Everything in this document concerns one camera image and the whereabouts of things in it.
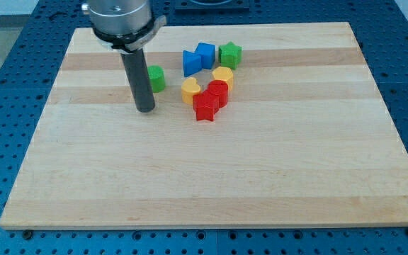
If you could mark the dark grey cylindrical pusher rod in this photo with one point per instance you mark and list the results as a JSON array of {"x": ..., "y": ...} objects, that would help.
[{"x": 138, "y": 78}]

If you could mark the blue triangle block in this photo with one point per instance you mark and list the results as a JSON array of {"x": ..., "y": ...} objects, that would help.
[{"x": 191, "y": 63}]

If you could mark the blue cube block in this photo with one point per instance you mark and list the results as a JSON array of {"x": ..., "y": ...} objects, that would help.
[{"x": 207, "y": 53}]

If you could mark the green cylinder block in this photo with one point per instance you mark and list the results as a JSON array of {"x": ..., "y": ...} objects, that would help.
[{"x": 156, "y": 77}]

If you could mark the yellow heart block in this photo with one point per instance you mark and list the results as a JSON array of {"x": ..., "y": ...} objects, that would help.
[{"x": 189, "y": 89}]

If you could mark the red star block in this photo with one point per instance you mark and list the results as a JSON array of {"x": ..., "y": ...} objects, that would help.
[{"x": 205, "y": 106}]

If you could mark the yellow hexagon block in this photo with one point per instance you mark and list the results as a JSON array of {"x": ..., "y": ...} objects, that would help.
[{"x": 224, "y": 74}]

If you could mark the red cylinder block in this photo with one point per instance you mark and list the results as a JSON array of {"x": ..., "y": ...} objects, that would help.
[{"x": 220, "y": 89}]

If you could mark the green star block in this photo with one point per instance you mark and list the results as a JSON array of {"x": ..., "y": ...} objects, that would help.
[{"x": 230, "y": 55}]

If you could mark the wooden board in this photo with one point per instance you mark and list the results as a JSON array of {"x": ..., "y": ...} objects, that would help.
[{"x": 305, "y": 141}]

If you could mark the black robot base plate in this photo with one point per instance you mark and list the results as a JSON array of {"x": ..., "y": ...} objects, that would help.
[{"x": 211, "y": 5}]

